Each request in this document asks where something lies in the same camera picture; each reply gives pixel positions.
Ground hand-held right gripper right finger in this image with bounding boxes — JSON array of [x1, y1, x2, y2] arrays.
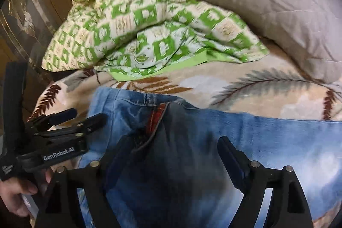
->
[[217, 136, 314, 228]]

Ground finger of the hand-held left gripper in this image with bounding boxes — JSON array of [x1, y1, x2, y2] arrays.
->
[[34, 113, 108, 143], [29, 108, 78, 133]]

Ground green patterned cloth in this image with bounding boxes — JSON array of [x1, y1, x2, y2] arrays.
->
[[41, 0, 270, 82]]

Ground beige leaf print blanket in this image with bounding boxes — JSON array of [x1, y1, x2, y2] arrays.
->
[[27, 37, 342, 228]]

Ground person's left hand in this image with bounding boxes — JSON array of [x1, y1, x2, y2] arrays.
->
[[0, 167, 54, 218]]

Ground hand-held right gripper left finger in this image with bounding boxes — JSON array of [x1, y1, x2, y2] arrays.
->
[[36, 134, 140, 228]]

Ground dark gold patterned panel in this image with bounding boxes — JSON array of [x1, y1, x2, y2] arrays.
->
[[0, 0, 63, 68]]

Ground blue denim pants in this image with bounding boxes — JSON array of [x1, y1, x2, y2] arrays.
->
[[77, 86, 342, 228]]

